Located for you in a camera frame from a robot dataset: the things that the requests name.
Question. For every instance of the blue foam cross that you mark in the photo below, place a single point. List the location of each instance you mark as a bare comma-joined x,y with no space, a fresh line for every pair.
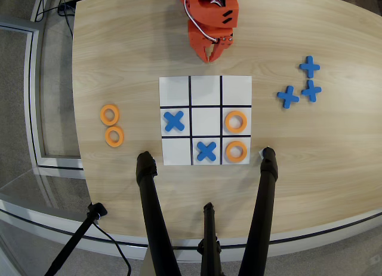
174,121
310,67
311,91
287,97
206,151

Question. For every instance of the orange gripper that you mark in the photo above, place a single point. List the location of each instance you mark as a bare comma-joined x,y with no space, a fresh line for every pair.
200,38

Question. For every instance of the small white tag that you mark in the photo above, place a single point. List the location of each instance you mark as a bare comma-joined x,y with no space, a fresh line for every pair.
260,153

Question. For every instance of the grey metal floor frame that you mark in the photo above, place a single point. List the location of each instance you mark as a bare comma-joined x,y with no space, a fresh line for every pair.
31,108

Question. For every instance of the short black tripod leg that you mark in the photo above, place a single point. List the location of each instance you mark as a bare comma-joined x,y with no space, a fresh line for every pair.
209,237

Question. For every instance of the white tic-tac-toe grid sheet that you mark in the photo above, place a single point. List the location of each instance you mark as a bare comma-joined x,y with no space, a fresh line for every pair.
206,120

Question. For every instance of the thin black stand pole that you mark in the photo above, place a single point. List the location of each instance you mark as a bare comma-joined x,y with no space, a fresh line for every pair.
74,240

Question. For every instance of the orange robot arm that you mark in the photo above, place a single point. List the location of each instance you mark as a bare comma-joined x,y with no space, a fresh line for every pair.
209,13

